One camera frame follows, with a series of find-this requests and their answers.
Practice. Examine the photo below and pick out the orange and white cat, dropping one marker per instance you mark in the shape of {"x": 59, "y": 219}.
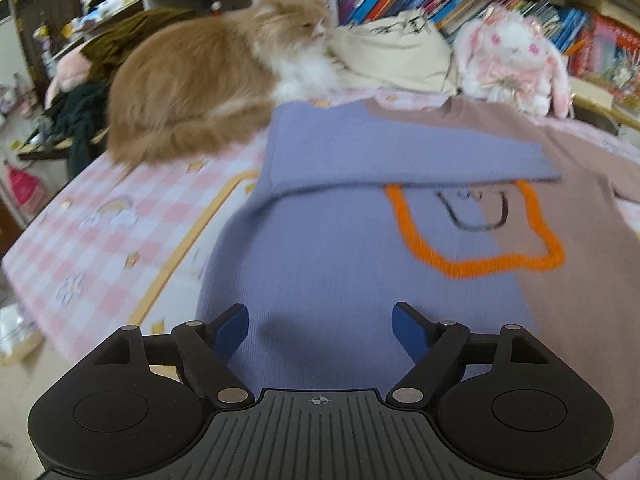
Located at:
{"x": 190, "y": 85}

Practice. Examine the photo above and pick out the black clothes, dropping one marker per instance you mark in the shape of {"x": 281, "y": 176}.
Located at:
{"x": 82, "y": 110}

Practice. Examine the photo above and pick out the pink checked desk mat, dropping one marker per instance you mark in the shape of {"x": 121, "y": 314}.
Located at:
{"x": 100, "y": 210}

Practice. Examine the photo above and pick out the cream tote bag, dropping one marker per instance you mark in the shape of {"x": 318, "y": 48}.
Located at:
{"x": 390, "y": 60}

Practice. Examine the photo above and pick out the cream flat box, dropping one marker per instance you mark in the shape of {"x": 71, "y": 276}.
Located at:
{"x": 590, "y": 91}

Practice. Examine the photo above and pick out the white and pink bunny plush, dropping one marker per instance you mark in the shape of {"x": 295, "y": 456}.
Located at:
{"x": 510, "y": 50}

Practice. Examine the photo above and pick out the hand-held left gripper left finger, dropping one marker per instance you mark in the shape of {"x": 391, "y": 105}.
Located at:
{"x": 232, "y": 326}

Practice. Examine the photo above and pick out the pink plush toy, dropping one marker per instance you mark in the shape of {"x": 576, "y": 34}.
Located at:
{"x": 67, "y": 72}

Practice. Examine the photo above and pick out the dark green cloth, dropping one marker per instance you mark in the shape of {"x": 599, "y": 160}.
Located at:
{"x": 130, "y": 35}

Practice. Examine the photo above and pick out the dark wooden cabinet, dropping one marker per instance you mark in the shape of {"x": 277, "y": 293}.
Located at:
{"x": 45, "y": 0}

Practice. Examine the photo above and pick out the bright pink bag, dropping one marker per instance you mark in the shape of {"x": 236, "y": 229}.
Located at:
{"x": 22, "y": 187}

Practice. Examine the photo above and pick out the white plastic bag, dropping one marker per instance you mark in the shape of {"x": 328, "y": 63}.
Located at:
{"x": 15, "y": 330}

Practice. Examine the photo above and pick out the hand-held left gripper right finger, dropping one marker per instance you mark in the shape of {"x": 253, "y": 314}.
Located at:
{"x": 407, "y": 328}

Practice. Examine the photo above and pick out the purple and mauve sweater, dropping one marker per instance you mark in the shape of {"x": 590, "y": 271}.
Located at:
{"x": 325, "y": 240}

